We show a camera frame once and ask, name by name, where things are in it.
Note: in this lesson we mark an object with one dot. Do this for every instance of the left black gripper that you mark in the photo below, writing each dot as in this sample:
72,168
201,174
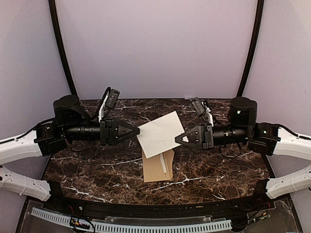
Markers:
108,133

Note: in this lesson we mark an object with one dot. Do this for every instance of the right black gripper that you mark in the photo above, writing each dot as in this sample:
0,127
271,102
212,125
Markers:
207,135

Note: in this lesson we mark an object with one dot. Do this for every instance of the beige ornate letter sheet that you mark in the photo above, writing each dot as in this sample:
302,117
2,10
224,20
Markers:
162,160

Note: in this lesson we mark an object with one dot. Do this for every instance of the brown paper envelope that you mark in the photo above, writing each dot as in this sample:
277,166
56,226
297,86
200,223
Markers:
152,168

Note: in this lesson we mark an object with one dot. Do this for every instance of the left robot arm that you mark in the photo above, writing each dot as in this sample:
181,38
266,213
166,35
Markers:
70,123

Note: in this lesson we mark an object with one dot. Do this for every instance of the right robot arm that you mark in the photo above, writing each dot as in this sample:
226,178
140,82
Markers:
263,138

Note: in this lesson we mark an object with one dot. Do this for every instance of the black front table rail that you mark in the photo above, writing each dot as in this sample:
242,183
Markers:
92,209

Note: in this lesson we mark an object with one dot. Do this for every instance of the white slotted cable duct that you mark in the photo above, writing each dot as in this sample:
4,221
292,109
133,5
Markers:
133,225

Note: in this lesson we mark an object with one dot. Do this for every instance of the left black corner post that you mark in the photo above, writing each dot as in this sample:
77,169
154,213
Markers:
60,46

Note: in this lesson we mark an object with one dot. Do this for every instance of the black corner post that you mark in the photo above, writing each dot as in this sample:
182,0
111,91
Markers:
60,46
252,48

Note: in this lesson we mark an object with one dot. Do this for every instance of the right black corner post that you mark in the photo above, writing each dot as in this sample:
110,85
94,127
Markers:
252,48

